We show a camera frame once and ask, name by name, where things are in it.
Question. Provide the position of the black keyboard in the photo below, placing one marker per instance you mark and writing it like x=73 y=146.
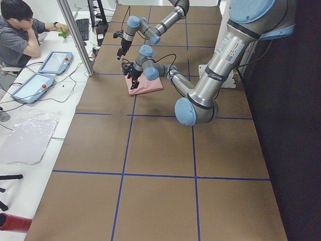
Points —
x=83 y=28

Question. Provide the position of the red cylinder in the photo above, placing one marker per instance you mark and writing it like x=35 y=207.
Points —
x=15 y=223

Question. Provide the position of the aluminium frame post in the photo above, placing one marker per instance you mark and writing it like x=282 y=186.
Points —
x=68 y=16

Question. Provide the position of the seated man grey shirt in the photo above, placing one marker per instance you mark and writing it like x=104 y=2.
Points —
x=20 y=33

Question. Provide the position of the teach pendant tablet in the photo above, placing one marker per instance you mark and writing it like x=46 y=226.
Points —
x=33 y=88
x=57 y=62

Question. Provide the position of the far teach pendant tablet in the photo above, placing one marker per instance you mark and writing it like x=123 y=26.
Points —
x=57 y=62

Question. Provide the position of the pink Snoopy t-shirt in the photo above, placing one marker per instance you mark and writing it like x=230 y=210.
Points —
x=145 y=85

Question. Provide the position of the green handheld object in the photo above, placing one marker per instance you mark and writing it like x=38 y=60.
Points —
x=63 y=33

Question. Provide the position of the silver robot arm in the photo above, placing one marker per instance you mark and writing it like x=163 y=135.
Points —
x=249 y=21
x=152 y=34

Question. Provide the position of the near teach pendant tablet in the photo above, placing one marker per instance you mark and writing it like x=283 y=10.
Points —
x=33 y=88

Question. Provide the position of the clear plastic bag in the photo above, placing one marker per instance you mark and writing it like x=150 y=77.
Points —
x=30 y=137

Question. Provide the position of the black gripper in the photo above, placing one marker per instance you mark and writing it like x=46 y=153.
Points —
x=124 y=44
x=133 y=73

